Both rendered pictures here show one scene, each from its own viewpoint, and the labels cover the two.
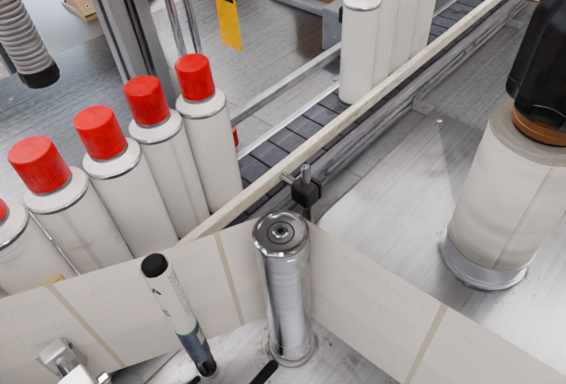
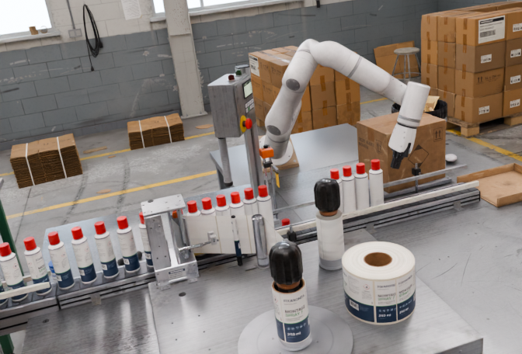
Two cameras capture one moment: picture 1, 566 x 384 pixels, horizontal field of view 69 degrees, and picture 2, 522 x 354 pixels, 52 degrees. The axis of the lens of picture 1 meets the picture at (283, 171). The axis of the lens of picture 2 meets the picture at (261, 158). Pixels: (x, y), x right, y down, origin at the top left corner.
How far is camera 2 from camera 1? 153 cm
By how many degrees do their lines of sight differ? 35
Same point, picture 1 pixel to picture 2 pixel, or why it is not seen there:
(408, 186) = not seen: hidden behind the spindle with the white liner
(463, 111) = (388, 236)
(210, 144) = (262, 210)
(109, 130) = (237, 196)
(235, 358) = (248, 265)
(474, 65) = (415, 221)
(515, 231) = (321, 241)
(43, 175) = (220, 202)
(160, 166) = (247, 211)
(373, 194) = (314, 244)
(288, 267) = (255, 223)
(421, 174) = not seen: hidden behind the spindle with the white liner
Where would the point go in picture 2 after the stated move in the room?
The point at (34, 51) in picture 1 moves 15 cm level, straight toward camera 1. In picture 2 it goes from (228, 178) to (230, 194)
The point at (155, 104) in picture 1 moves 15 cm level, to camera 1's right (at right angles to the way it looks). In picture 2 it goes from (249, 194) to (287, 198)
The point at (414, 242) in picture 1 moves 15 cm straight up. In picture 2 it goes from (315, 256) to (312, 217)
